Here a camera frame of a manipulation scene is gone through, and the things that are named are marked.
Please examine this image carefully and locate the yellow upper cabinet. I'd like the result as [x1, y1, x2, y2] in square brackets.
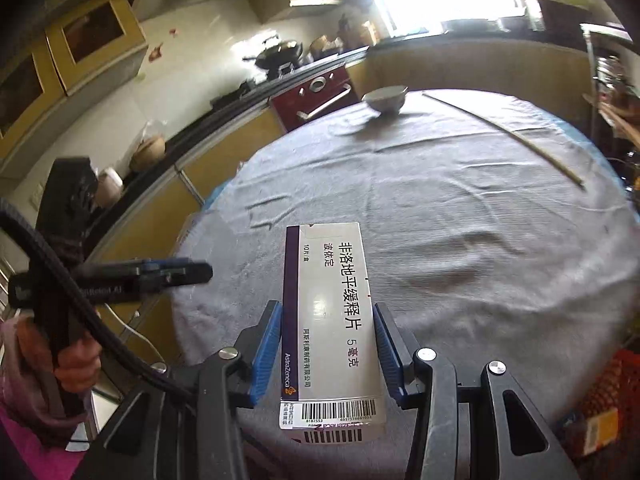
[1, 0, 148, 178]

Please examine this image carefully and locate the orange cardboard box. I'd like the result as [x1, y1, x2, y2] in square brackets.
[566, 408, 620, 458]

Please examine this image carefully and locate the brown clay pot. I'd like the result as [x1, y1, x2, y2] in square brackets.
[129, 134, 165, 174]

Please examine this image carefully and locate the white rice cooker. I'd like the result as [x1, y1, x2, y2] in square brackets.
[94, 167, 124, 209]

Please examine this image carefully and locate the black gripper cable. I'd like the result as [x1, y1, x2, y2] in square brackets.
[0, 198, 199, 406]

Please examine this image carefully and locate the metal storage rack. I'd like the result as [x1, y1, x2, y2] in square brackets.
[580, 23, 639, 160]

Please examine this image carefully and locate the red plastic basket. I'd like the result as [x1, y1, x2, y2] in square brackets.
[556, 349, 639, 479]

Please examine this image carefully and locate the microwave oven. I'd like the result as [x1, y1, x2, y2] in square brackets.
[525, 0, 593, 40]

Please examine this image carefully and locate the black wok with lid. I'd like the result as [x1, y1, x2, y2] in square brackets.
[243, 40, 304, 80]

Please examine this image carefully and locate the white ceramic bowl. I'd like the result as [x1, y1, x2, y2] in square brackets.
[361, 86, 408, 114]

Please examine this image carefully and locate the dark red built-in oven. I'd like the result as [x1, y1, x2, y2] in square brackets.
[269, 65, 359, 132]

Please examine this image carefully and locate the grey tablecloth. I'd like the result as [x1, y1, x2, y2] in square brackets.
[171, 88, 639, 476]

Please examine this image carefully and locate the white purple medicine box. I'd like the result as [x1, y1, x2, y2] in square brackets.
[279, 222, 386, 445]

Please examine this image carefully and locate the white power cable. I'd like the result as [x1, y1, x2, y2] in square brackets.
[102, 301, 170, 366]

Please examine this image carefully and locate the left hand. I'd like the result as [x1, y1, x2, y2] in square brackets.
[16, 318, 102, 393]

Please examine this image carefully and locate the long thin wooden stick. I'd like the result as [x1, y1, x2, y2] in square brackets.
[422, 92, 585, 188]

